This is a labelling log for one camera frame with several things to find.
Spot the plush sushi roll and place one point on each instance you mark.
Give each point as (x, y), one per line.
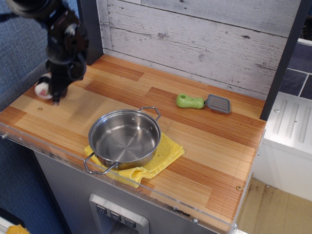
(42, 86)

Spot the green handled grey spatula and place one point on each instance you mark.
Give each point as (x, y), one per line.
(213, 102)

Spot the silver button panel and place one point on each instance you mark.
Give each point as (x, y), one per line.
(111, 218)

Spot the yellow black object on floor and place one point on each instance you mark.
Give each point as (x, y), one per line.
(17, 229)

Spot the white ribbed cabinet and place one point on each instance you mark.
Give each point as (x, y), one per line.
(284, 158)

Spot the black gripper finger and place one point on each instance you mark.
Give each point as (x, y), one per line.
(55, 95)
(62, 95)

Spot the yellow folded cloth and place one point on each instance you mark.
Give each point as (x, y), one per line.
(166, 153)

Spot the stainless steel pot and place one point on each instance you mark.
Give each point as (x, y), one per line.
(124, 139)

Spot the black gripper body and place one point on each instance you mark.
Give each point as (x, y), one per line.
(64, 75)

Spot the dark grey right post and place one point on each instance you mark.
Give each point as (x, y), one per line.
(297, 24)

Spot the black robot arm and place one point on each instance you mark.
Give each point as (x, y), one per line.
(67, 44)

